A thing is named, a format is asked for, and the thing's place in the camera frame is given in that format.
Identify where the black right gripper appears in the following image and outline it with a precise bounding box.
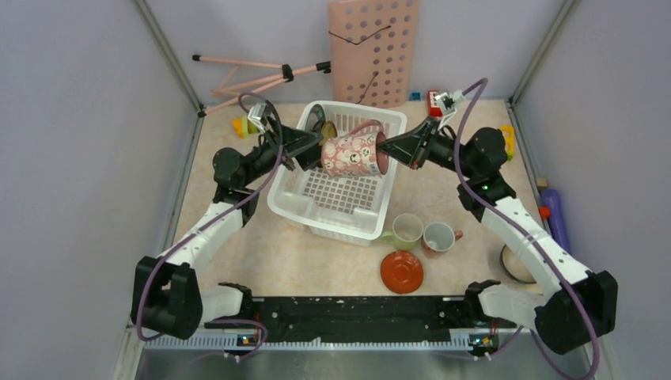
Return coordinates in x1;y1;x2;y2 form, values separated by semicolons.
377;115;477;178

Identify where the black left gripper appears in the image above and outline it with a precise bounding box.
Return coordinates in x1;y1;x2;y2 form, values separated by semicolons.
241;115;331;187

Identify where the yellow patterned plate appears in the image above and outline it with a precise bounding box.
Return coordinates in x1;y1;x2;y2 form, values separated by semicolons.
320;121;338;144

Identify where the white plate green patterned rim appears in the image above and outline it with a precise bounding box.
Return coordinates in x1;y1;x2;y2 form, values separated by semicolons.
305;104;326;133

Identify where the pink patterned mug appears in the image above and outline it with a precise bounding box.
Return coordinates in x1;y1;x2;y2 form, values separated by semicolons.
320;120;389;177

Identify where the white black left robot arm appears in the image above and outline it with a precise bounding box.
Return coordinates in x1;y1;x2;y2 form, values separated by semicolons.
131;126;322;342

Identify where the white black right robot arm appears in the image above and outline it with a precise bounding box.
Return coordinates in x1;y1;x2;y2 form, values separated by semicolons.
377;117;618;355

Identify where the white plastic dish rack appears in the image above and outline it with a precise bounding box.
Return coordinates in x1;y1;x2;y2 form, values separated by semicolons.
267;101;408;246

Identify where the red white toy block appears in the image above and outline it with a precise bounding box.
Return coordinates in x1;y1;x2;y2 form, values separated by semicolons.
426;89;443;117

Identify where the striped colourful toy block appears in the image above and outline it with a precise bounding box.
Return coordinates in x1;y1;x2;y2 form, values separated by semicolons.
231;116;259;139

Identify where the pink tripod stand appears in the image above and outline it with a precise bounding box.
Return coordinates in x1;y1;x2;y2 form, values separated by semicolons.
191;53;332;117

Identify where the light green mug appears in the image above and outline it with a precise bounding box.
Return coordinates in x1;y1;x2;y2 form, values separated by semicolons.
380;214;424;251

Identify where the pink mug white interior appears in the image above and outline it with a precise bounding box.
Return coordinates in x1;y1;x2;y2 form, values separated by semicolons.
421;222;464;258

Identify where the yellow triangle toy block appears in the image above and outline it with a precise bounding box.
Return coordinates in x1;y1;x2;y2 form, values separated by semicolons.
499;125;516;162

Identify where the pink perforated board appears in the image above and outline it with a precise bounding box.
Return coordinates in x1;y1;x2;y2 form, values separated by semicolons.
327;0;422;108

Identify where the orange saucer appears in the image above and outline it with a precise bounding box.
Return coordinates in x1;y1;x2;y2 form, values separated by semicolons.
380;250;424;295

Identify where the purple bottle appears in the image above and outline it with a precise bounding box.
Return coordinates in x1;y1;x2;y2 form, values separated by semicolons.
539;188;571;252

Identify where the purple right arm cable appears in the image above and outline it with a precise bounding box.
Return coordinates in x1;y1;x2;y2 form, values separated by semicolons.
453;78;601;380

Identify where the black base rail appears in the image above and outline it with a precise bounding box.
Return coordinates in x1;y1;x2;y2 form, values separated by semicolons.
235;295;513;344

